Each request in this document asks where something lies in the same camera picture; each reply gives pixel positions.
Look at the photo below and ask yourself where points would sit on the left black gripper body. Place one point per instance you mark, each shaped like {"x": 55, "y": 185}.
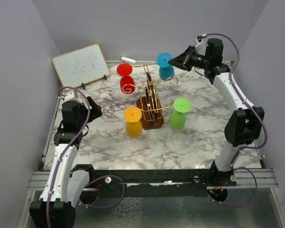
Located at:
{"x": 94, "y": 112}

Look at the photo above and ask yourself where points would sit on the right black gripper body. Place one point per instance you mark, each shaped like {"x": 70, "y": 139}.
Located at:
{"x": 195, "y": 60}

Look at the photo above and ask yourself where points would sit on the blue wine glass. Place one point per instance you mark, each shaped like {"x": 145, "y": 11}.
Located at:
{"x": 166, "y": 70}

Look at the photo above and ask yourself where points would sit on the red wine glass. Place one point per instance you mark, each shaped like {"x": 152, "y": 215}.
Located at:
{"x": 126, "y": 82}

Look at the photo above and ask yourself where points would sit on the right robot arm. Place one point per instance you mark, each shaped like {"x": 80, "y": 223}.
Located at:
{"x": 244, "y": 125}

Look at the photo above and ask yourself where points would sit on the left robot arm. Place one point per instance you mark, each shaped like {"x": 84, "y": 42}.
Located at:
{"x": 56, "y": 205}

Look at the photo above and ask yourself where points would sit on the yellow wine glass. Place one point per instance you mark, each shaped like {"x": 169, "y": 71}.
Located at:
{"x": 133, "y": 125}

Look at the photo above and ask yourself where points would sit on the green wine glass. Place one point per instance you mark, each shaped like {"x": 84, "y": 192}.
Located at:
{"x": 177, "y": 119}

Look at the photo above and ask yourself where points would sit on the small whiteboard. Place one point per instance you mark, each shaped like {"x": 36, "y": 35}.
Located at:
{"x": 81, "y": 66}

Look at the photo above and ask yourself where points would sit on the white eraser block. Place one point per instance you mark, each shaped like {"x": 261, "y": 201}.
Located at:
{"x": 128, "y": 60}

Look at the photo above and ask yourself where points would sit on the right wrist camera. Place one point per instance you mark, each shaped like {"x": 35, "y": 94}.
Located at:
{"x": 200, "y": 45}

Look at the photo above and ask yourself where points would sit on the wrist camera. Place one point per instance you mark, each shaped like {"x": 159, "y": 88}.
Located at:
{"x": 69, "y": 95}
{"x": 200, "y": 45}

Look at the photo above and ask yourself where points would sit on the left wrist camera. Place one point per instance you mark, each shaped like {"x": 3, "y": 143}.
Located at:
{"x": 69, "y": 95}

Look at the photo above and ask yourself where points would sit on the gold wire wine glass rack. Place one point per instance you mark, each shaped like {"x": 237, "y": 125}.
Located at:
{"x": 150, "y": 105}

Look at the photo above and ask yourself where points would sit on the black front mounting rail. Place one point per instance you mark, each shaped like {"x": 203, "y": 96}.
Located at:
{"x": 152, "y": 183}

